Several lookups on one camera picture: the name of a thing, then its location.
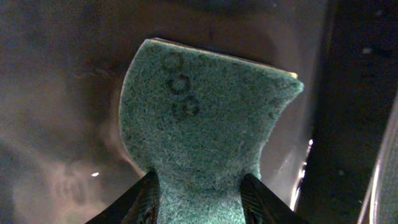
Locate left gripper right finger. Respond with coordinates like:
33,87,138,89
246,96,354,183
239,173,308,224

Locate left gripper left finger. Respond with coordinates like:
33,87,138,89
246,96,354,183
86,170,160,224

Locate green scouring sponge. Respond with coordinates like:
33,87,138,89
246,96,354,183
119,39,303,223

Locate black rectangular tray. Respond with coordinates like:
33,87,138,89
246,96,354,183
1,0,328,223

